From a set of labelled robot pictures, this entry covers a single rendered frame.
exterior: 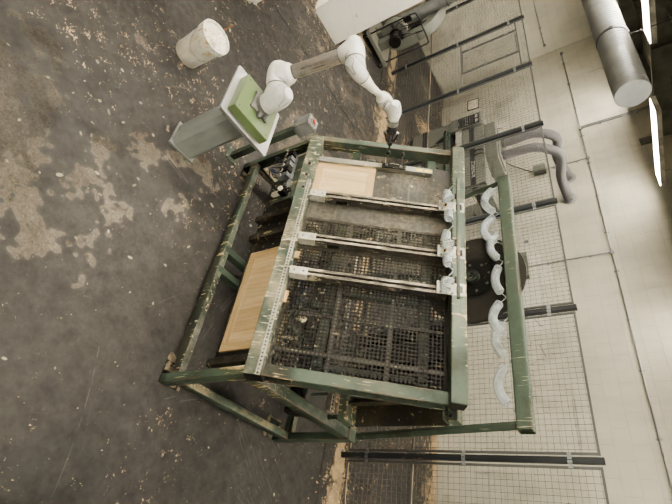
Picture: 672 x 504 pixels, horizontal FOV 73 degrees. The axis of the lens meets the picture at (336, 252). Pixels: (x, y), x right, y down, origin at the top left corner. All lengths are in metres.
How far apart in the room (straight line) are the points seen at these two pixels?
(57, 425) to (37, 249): 1.00
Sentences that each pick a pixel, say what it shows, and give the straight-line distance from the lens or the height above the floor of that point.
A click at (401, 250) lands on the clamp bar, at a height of 1.55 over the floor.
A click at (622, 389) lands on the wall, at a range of 7.46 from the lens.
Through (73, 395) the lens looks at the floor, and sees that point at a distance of 3.15.
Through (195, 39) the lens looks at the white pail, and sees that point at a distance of 4.33.
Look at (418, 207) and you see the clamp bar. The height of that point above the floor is 1.64.
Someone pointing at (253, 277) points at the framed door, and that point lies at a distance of 3.68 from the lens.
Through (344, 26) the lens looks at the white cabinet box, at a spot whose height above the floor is 0.27.
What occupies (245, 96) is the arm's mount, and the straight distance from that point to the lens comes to 3.49.
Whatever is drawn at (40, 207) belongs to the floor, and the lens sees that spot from 3.21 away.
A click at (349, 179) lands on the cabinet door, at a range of 3.76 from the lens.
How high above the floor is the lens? 2.75
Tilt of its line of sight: 30 degrees down
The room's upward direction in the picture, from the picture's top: 77 degrees clockwise
